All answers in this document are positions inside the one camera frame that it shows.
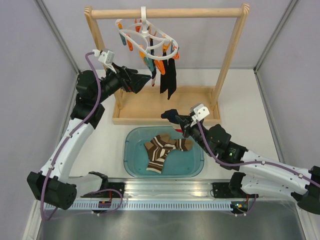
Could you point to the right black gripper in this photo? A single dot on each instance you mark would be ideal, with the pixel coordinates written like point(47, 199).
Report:
point(184, 121)

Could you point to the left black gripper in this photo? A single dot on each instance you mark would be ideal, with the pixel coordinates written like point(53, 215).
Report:
point(129, 79)

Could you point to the brown striped sock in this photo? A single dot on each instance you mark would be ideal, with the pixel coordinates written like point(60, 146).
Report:
point(157, 151)
point(180, 143)

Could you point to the navy patterned sock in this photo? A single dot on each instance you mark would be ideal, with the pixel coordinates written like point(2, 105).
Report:
point(153, 73)
point(170, 115)

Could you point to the black sock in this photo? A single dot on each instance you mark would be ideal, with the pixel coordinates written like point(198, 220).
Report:
point(164, 77)
point(172, 78)

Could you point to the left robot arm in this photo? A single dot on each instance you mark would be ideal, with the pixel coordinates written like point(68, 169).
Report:
point(52, 184)

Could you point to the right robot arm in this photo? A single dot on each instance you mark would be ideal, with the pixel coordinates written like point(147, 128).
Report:
point(255, 174)

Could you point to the white clip hanger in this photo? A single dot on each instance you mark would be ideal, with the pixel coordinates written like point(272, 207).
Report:
point(154, 46)

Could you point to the wooden hanging rack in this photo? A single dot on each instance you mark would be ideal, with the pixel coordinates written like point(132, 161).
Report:
point(145, 107)

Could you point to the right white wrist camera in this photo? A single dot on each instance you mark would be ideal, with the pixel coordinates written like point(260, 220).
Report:
point(198, 113)

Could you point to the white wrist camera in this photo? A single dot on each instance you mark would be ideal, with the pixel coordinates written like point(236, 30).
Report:
point(105, 57)
point(198, 113)

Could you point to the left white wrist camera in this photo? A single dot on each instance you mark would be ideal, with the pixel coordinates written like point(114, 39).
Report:
point(105, 57)

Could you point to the white slotted cable duct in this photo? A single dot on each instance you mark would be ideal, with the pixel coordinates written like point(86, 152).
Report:
point(167, 205)

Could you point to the aluminium mounting rail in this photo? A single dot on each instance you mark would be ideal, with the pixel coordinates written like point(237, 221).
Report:
point(175, 191)

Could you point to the left aluminium frame post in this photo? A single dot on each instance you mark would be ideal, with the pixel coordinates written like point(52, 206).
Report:
point(57, 34)

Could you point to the aluminium frame post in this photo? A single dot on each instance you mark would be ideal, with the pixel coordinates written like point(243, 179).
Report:
point(57, 34)
point(276, 33)

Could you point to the right aluminium frame post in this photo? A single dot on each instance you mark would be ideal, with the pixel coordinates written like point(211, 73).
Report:
point(276, 33)

